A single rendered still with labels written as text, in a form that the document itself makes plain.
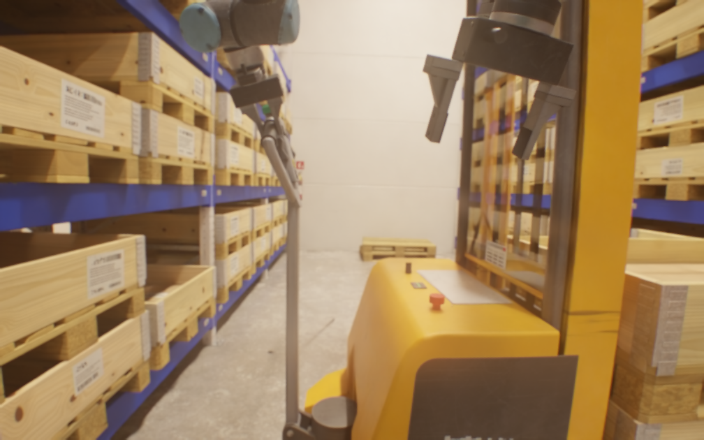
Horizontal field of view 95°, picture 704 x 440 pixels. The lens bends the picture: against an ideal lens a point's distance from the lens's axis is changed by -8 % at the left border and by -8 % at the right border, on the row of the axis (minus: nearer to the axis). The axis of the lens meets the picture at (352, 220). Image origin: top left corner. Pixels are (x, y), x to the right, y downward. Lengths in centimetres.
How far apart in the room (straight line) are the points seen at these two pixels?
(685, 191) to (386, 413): 242
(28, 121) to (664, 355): 170
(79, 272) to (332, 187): 556
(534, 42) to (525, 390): 70
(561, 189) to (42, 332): 142
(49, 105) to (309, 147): 562
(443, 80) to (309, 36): 675
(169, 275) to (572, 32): 254
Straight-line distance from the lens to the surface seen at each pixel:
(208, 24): 80
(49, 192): 141
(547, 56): 50
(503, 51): 48
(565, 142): 90
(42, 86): 134
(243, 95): 98
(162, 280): 276
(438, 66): 46
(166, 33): 219
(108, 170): 170
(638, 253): 202
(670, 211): 296
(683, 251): 219
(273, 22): 76
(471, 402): 88
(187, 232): 287
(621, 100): 99
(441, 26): 750
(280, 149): 102
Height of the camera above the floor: 118
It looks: 5 degrees down
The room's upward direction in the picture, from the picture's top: 2 degrees clockwise
